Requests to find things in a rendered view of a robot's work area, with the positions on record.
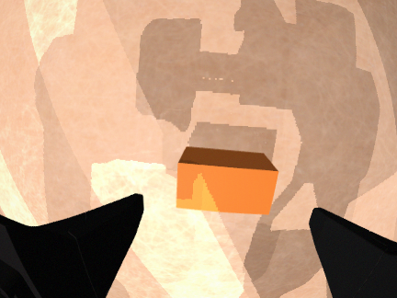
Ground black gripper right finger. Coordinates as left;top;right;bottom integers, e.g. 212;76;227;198
309;208;397;298

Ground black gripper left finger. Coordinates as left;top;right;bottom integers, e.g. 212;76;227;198
0;193;144;298

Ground orange block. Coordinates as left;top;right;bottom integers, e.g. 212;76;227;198
176;146;278;215

